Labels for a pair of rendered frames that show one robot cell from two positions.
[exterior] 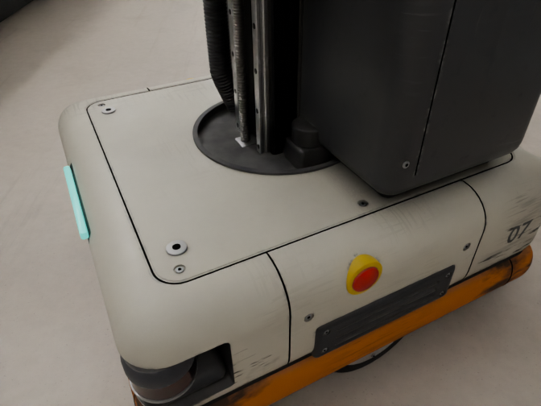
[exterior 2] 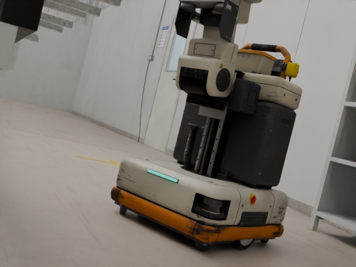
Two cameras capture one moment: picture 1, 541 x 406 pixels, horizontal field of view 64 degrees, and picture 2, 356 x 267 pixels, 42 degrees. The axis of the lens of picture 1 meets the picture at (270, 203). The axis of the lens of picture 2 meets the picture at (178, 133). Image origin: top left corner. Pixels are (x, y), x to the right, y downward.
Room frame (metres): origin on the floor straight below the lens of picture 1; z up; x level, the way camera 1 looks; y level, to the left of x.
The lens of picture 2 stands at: (-1.38, 1.03, 0.50)
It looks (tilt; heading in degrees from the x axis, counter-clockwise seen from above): 2 degrees down; 338
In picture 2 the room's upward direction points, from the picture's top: 14 degrees clockwise
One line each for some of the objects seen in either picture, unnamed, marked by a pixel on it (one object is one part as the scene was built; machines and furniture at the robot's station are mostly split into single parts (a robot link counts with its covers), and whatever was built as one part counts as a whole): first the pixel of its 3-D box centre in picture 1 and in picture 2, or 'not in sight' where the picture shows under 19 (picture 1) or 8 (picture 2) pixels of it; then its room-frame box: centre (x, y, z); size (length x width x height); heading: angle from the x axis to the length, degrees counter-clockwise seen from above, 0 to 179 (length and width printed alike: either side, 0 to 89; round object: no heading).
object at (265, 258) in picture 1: (278, 186); (202, 197); (0.65, -0.01, 0.16); 0.67 x 0.64 x 0.25; 117
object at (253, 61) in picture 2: not in sight; (249, 63); (0.70, -0.12, 0.87); 0.23 x 0.15 x 0.11; 27
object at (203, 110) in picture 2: not in sight; (217, 90); (0.52, 0.11, 0.68); 0.28 x 0.27 x 0.25; 27
